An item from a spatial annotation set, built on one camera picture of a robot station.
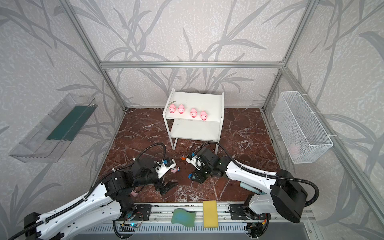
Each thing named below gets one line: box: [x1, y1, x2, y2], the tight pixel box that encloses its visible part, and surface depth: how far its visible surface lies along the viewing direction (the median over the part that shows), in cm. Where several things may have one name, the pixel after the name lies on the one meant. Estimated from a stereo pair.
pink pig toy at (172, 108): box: [168, 104, 177, 114], surface depth 74 cm
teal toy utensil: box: [239, 181, 267, 195], surface depth 82 cm
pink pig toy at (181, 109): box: [178, 104, 185, 115], surface depth 74 cm
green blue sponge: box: [171, 208, 196, 228], surface depth 73 cm
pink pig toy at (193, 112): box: [190, 108, 198, 118], surface depth 72 cm
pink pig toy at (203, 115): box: [200, 110, 208, 121], surface depth 71 cm
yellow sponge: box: [203, 200, 219, 228], surface depth 74 cm
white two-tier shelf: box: [162, 88, 225, 154], surface depth 78 cm
